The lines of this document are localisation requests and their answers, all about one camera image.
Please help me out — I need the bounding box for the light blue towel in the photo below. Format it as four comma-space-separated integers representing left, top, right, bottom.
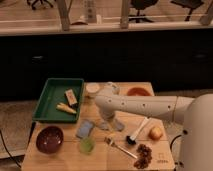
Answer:
98, 119, 124, 131

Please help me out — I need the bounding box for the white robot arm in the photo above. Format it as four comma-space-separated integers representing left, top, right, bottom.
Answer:
95, 82, 213, 171

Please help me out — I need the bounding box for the orange bowl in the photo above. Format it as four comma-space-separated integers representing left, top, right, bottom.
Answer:
127, 87, 150, 96

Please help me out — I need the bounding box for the dark purple bowl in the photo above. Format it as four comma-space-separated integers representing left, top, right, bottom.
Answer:
36, 126, 64, 154

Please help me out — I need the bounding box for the silver metal fork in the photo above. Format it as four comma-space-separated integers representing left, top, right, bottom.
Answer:
104, 137, 138, 159

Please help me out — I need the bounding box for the blue sponge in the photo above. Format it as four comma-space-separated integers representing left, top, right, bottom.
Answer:
76, 120, 95, 139

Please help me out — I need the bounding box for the white cup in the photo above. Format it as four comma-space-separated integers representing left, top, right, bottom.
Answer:
86, 83, 100, 98

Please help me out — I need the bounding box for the black white dish brush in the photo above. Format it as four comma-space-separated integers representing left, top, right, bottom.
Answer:
126, 117, 149, 145

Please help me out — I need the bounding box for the small green cup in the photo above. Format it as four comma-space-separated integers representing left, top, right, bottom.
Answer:
79, 137, 95, 154

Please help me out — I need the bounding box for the small brown box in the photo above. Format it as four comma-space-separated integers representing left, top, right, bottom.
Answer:
65, 89, 78, 106

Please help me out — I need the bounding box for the yellow corn toy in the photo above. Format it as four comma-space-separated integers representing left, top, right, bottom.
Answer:
56, 103, 77, 114

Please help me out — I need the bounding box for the green plastic tray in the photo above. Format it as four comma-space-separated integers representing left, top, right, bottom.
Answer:
33, 78, 84, 123

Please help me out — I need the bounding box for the yellow bread toy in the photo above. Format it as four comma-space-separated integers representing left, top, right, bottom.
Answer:
148, 126, 163, 141

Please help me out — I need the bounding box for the brown grape bunch toy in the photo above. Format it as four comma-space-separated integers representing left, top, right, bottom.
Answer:
134, 144, 152, 169

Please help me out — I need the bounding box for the black office chair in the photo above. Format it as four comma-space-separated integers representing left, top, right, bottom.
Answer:
26, 0, 54, 10
171, 0, 204, 21
129, 0, 158, 23

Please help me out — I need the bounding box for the black office chair left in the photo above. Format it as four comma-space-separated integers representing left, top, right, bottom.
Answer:
26, 0, 54, 10

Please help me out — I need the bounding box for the black office chair right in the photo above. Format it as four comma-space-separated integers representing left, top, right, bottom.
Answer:
171, 0, 204, 21

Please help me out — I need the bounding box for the black cable left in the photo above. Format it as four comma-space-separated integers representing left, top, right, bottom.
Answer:
0, 121, 37, 170

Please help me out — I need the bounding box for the black cable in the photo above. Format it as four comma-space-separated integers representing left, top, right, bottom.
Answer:
169, 133, 184, 168
0, 121, 37, 170

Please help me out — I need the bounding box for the black cable right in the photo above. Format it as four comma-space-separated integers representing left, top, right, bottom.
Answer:
169, 133, 184, 168

